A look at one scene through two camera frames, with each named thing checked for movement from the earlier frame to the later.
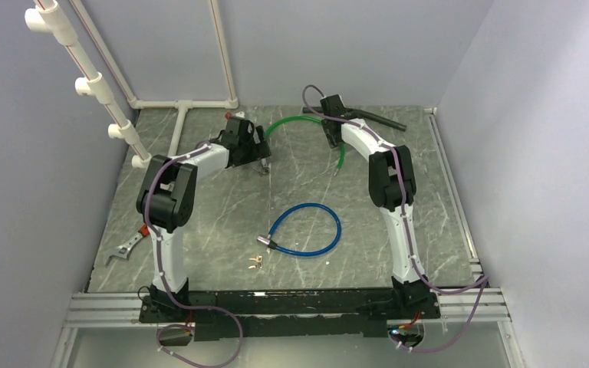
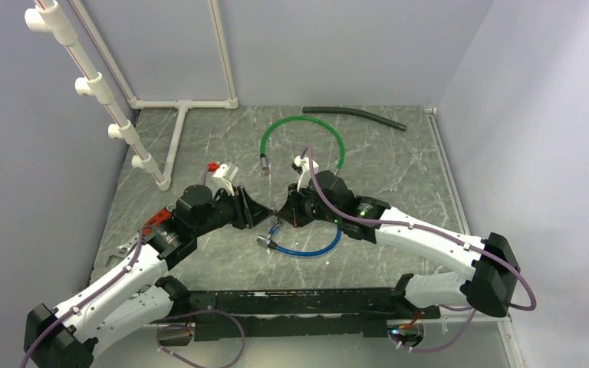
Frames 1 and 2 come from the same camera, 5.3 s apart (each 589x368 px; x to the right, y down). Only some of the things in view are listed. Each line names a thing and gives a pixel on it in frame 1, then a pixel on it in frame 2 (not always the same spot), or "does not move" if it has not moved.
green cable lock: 342,156 does not move
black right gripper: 333,142 → 291,211
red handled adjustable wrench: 123,250 does not move
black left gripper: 259,151 → 248,212
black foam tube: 393,125 does not move
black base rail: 282,316 does not move
